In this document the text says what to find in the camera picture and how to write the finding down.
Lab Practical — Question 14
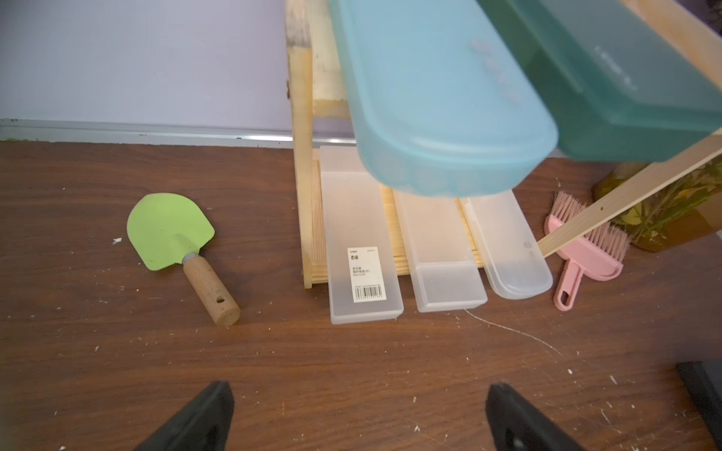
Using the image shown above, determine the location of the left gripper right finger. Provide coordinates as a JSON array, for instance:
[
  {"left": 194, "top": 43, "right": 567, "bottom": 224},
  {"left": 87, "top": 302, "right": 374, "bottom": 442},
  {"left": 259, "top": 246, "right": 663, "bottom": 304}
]
[{"left": 485, "top": 383, "right": 584, "bottom": 451}]

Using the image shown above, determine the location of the potted plant in vase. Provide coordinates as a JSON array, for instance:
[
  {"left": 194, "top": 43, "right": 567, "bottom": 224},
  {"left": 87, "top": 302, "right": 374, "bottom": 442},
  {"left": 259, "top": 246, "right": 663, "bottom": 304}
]
[{"left": 611, "top": 156, "right": 721, "bottom": 253}]

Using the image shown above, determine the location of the dark green pencil case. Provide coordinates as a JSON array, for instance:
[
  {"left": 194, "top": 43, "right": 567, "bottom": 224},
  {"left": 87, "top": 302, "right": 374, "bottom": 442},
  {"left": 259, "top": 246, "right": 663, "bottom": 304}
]
[{"left": 481, "top": 0, "right": 721, "bottom": 163}]

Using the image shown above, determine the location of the wooden two-tier shelf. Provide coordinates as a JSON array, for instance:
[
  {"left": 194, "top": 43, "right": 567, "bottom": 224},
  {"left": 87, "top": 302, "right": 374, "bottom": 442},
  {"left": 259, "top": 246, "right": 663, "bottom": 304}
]
[{"left": 285, "top": 1, "right": 721, "bottom": 289}]

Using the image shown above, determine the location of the clear rounded pencil case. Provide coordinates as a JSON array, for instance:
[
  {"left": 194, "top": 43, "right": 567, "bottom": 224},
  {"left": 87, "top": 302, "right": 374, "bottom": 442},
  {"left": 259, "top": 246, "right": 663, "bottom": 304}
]
[{"left": 460, "top": 190, "right": 553, "bottom": 300}]

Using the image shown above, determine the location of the clear pencil case with label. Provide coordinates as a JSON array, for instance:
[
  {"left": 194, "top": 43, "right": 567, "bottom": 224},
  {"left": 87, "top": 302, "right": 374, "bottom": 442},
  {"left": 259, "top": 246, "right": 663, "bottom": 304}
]
[{"left": 319, "top": 147, "right": 404, "bottom": 325}]

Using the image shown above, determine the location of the green trowel wooden handle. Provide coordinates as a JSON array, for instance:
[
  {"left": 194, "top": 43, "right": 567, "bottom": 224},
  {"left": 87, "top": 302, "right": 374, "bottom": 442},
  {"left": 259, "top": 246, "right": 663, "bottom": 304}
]
[{"left": 126, "top": 193, "right": 241, "bottom": 327}]

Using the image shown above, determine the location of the light teal pencil case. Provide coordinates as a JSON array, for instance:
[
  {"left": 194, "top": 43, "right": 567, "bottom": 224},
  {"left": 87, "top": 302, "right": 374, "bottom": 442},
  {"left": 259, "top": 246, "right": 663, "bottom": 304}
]
[{"left": 328, "top": 1, "right": 558, "bottom": 197}]

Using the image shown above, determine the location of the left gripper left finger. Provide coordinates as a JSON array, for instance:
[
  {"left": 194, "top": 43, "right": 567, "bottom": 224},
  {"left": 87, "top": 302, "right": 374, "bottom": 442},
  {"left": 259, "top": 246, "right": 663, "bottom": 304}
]
[{"left": 135, "top": 381, "right": 234, "bottom": 451}]

